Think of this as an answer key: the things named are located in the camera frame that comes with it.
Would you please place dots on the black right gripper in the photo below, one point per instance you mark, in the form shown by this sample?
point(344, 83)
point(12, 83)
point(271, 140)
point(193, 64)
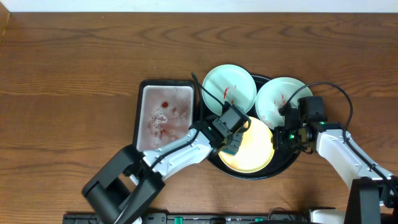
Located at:
point(280, 144)

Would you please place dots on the yellow plate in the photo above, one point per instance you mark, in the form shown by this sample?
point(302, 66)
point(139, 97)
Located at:
point(255, 150)

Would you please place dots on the mint green plate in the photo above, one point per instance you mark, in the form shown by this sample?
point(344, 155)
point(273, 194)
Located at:
point(233, 84)
point(272, 96)

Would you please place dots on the green and yellow sponge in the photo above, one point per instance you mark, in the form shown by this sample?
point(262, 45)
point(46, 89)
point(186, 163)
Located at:
point(234, 144)

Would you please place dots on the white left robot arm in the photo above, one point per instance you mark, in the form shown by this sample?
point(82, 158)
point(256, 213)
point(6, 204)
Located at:
point(124, 187)

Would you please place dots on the round black tray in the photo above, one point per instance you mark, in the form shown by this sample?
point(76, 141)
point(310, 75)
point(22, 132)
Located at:
point(280, 161)

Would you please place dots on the black rectangular water tray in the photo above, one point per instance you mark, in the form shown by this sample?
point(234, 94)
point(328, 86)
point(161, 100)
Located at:
point(164, 112)

